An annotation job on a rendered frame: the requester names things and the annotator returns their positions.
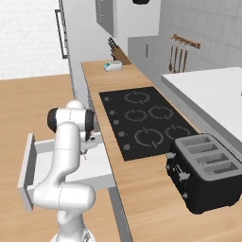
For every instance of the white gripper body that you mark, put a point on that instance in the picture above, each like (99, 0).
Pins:
(87, 146)

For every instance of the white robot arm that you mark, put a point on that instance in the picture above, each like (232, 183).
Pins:
(64, 164)

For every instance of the white open drawer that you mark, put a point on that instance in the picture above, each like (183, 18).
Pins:
(94, 164)

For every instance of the black hob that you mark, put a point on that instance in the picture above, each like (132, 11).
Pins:
(141, 126)

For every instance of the grey base cupboard front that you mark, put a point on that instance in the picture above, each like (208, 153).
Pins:
(121, 217)

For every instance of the wooden knife block with knives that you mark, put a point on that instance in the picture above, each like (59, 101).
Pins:
(119, 55)

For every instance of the white tall fridge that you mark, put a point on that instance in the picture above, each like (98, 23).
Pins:
(78, 38)

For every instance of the wooden hanging utensil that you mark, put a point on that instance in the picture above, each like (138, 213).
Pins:
(180, 64)
(170, 64)
(185, 63)
(175, 63)

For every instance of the black four-slot toaster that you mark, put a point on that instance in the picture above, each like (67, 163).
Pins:
(208, 182)

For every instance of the black extractor hood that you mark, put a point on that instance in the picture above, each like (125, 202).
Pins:
(141, 1)

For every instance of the grey wall socket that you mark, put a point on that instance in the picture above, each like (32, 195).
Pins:
(147, 50)

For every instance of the grey wall cupboard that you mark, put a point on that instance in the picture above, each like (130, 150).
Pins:
(105, 15)

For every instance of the wooden utensil rail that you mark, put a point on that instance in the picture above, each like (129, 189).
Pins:
(187, 41)

